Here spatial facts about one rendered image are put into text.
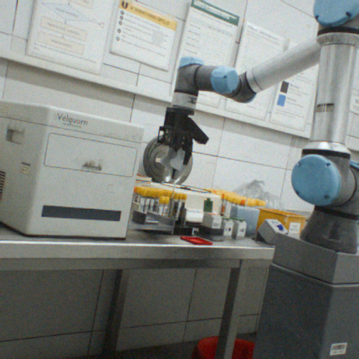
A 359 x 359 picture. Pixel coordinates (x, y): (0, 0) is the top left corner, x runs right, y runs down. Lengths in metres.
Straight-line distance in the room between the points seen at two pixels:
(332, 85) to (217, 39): 1.12
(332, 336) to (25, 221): 0.79
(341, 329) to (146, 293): 1.11
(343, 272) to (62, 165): 0.74
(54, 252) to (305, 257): 0.64
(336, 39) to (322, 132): 0.22
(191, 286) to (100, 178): 1.31
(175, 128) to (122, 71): 0.60
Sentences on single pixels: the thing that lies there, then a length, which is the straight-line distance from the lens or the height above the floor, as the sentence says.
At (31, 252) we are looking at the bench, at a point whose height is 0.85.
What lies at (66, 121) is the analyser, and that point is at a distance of 1.27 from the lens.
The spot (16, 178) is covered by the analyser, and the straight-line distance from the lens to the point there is 1.33.
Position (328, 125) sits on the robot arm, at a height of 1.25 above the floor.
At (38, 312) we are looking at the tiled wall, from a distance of 2.13.
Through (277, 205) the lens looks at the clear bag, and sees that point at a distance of 2.61.
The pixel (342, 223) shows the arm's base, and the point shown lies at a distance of 1.46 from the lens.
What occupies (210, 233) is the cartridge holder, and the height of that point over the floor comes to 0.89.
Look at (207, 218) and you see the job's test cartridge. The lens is 1.71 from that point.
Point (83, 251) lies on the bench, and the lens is 1.31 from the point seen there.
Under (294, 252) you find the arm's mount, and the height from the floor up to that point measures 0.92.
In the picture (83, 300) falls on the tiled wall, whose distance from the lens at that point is 2.21.
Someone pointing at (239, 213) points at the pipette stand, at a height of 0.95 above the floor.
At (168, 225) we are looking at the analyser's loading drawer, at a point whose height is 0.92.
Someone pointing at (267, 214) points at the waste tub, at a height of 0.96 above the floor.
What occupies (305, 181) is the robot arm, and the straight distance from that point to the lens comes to 1.33.
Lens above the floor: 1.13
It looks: 3 degrees down
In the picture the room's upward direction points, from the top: 11 degrees clockwise
